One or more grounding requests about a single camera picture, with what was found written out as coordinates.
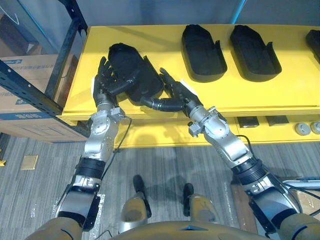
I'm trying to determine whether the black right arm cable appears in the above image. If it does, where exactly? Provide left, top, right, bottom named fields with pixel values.
left=236, top=134, right=255, bottom=156

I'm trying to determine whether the dark brown box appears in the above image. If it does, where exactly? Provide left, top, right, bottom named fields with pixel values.
left=0, top=12, right=61, bottom=57

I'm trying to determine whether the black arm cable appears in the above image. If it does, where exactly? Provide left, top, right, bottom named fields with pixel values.
left=99, top=117, right=133, bottom=181
left=236, top=134, right=255, bottom=156

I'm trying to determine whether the brass floor plate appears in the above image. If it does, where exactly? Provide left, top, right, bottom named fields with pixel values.
left=20, top=154, right=40, bottom=171

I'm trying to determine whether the robot leg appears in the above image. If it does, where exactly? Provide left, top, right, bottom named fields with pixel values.
left=183, top=194, right=219, bottom=225
left=118, top=192, right=153, bottom=233

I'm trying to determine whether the blue tape strip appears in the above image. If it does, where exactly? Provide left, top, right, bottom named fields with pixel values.
left=231, top=0, right=247, bottom=25

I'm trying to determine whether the large cardboard box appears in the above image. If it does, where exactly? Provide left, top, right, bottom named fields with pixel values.
left=0, top=111, right=88, bottom=144

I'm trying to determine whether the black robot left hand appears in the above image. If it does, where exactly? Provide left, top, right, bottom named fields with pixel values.
left=92, top=56, right=137, bottom=109

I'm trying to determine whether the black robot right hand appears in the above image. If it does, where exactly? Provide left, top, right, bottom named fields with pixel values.
left=139, top=67, right=204, bottom=117

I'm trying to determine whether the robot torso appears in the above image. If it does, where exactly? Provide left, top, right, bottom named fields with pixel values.
left=109, top=220, right=271, bottom=240

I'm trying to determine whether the round silver metal part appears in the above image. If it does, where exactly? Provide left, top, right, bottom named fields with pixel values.
left=309, top=121, right=320, bottom=135
left=294, top=121, right=312, bottom=136

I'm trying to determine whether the black plastic housing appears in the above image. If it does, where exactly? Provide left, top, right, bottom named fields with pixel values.
left=107, top=42, right=165, bottom=107
left=229, top=24, right=283, bottom=83
left=305, top=29, right=320, bottom=65
left=181, top=24, right=228, bottom=83

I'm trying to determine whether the white framed crate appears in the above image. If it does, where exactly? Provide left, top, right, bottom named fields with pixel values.
left=282, top=174, right=320, bottom=218

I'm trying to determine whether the dark robot right foot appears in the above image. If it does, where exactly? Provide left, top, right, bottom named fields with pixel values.
left=183, top=182, right=195, bottom=201

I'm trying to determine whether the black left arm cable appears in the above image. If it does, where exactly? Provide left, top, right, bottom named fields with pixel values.
left=99, top=117, right=133, bottom=181

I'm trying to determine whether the robot left leg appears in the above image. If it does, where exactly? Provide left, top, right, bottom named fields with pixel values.
left=118, top=192, right=153, bottom=233

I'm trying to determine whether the dark robot foot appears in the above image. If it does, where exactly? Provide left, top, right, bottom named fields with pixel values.
left=183, top=182, right=195, bottom=201
left=132, top=174, right=146, bottom=200

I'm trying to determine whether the black metal rack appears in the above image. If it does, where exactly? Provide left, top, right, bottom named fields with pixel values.
left=0, top=0, right=90, bottom=140

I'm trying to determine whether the yellow shelf unit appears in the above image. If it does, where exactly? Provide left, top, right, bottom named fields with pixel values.
left=56, top=23, right=320, bottom=150

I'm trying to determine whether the cardboard box with blue print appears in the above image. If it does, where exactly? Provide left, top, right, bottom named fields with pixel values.
left=0, top=53, right=80, bottom=113

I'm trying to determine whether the robot right leg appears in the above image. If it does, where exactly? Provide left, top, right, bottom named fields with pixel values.
left=183, top=194, right=219, bottom=225

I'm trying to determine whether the dark robot left foot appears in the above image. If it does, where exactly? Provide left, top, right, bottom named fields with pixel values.
left=132, top=174, right=146, bottom=200

